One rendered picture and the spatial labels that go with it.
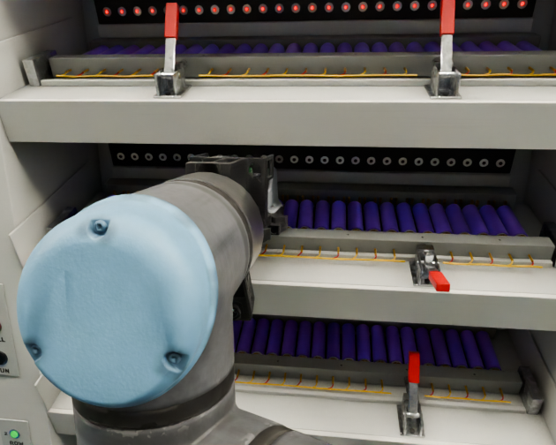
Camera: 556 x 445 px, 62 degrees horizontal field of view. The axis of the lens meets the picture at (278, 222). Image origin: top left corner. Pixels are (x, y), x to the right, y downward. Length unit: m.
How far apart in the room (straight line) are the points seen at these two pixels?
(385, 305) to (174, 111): 0.29
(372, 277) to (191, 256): 0.32
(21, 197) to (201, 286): 0.41
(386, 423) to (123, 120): 0.45
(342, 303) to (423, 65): 0.26
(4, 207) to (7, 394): 0.24
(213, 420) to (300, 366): 0.36
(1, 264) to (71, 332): 0.39
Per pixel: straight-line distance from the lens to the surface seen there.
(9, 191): 0.58
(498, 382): 0.66
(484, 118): 0.47
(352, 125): 0.46
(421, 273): 0.49
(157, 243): 0.20
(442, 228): 0.57
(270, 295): 0.50
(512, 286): 0.54
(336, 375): 0.63
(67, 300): 0.23
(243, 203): 0.32
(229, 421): 0.27
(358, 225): 0.55
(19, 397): 0.69
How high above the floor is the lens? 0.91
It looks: 16 degrees down
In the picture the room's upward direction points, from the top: straight up
